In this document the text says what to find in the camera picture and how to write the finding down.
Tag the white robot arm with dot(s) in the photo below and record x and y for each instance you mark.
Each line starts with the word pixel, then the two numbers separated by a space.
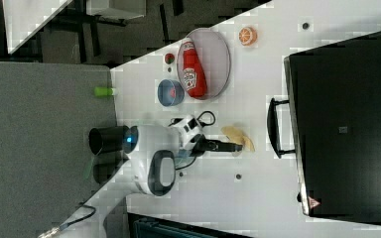
pixel 152 152

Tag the grey round plate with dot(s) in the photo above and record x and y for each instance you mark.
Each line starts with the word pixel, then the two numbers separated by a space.
pixel 214 56

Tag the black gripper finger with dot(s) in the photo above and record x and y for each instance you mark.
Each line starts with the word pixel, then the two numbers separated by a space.
pixel 216 142
pixel 225 148

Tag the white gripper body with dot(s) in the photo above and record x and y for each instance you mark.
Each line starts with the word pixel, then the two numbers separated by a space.
pixel 187 140

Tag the red ketchup bottle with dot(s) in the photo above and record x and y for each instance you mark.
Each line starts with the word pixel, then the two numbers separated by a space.
pixel 194 78

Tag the peeled yellow banana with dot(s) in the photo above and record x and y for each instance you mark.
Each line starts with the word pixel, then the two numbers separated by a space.
pixel 235 135

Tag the black toaster oven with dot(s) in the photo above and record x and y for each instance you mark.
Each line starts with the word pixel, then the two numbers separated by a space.
pixel 334 96

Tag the orange slice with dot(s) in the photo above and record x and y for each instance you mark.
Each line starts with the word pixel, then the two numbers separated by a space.
pixel 247 36

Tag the blue bowl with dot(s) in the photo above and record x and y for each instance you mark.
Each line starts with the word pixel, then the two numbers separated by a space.
pixel 163 93

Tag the green marker pen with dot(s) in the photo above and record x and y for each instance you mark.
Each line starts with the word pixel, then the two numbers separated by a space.
pixel 104 91

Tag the red strawberry in bowl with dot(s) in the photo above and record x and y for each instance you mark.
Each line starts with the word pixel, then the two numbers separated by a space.
pixel 172 93

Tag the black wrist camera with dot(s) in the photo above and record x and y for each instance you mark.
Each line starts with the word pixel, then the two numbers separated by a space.
pixel 189 124

